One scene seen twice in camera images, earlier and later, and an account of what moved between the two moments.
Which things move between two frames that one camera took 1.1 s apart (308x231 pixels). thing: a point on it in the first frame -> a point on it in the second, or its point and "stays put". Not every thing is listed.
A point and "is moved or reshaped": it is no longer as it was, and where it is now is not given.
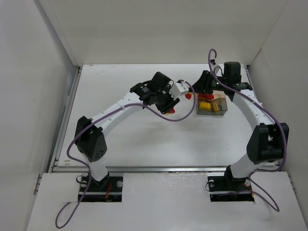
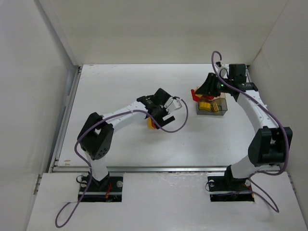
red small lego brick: [187, 96] is moved or reshaped
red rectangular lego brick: [210, 96] stays put
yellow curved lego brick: [205, 106] stays put
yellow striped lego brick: [215, 108] stays put
